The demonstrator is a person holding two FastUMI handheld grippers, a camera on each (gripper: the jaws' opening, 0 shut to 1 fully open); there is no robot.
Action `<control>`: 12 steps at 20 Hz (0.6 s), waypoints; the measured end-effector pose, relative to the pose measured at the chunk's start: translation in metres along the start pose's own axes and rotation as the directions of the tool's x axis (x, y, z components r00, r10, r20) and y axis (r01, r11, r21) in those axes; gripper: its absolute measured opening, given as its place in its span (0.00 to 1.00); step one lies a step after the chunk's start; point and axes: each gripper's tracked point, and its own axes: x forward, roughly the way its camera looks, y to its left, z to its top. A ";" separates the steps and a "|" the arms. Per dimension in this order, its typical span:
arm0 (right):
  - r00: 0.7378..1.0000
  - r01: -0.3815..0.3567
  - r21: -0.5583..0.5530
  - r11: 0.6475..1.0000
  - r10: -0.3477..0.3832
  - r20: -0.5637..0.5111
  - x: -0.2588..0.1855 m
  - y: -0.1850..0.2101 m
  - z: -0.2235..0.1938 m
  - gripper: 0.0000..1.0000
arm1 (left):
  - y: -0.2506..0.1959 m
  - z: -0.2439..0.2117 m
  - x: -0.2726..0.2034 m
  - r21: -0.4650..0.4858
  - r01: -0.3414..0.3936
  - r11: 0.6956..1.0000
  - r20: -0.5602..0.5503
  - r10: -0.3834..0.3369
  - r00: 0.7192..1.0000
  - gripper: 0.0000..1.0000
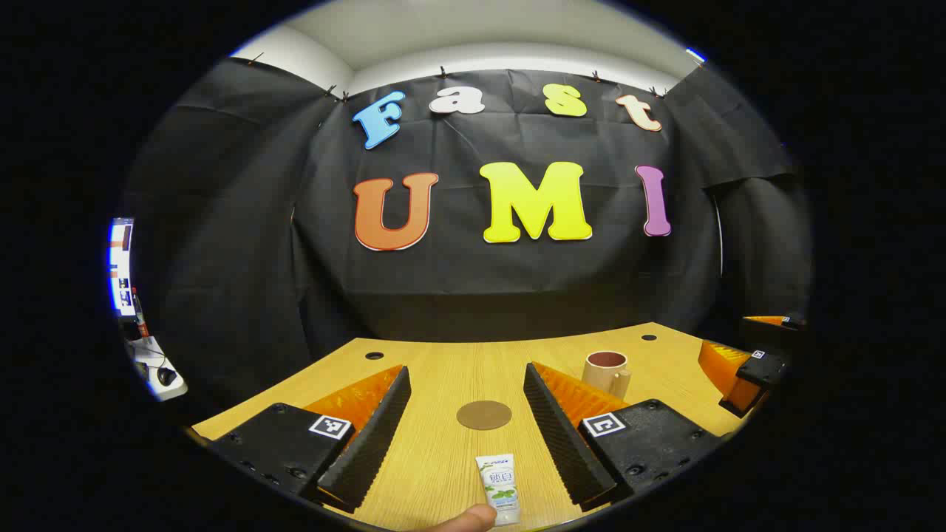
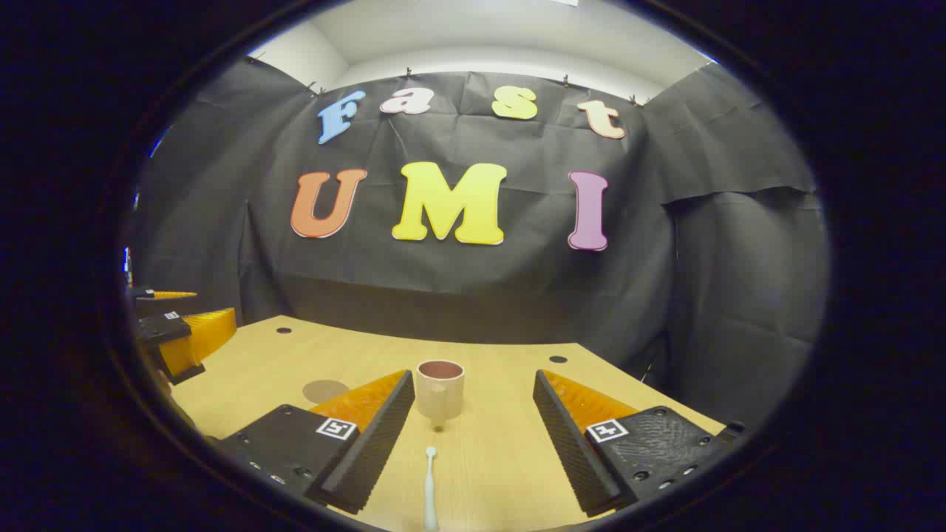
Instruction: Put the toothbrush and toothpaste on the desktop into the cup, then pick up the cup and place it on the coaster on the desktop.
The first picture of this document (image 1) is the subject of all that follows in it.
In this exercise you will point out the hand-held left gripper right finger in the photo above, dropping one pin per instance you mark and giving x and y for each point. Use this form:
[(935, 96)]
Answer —
[(562, 436)]

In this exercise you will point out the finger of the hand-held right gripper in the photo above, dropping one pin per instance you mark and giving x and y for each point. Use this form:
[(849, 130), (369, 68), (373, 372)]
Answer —
[(768, 323), (761, 369)]

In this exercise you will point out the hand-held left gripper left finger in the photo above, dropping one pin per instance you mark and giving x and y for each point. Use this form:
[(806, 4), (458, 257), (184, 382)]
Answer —
[(377, 436)]

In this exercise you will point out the beige cup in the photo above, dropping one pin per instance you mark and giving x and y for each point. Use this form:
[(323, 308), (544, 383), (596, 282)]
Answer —
[(602, 377)]

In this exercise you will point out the white toothpaste tube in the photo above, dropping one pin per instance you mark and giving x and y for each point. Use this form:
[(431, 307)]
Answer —
[(499, 484)]

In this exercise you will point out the round brown coaster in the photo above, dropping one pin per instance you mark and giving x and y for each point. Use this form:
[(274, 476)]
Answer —
[(484, 415)]

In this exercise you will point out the wooden desktop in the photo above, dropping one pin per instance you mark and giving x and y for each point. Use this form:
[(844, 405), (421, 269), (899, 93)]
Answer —
[(458, 377)]

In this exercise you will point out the black backdrop cloth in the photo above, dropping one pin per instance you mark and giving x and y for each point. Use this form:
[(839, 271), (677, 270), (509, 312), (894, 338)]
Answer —
[(473, 273)]

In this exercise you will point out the black computer mouse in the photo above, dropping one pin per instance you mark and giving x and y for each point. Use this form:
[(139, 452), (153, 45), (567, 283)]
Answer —
[(166, 376)]

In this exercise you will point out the white side desk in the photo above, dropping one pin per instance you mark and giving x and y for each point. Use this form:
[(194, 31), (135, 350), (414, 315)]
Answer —
[(151, 362)]

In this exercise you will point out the red bottle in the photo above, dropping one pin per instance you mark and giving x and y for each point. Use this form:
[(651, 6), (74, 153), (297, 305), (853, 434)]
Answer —
[(140, 314)]

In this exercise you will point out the computer monitor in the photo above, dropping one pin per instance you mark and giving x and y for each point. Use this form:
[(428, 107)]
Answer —
[(122, 266)]

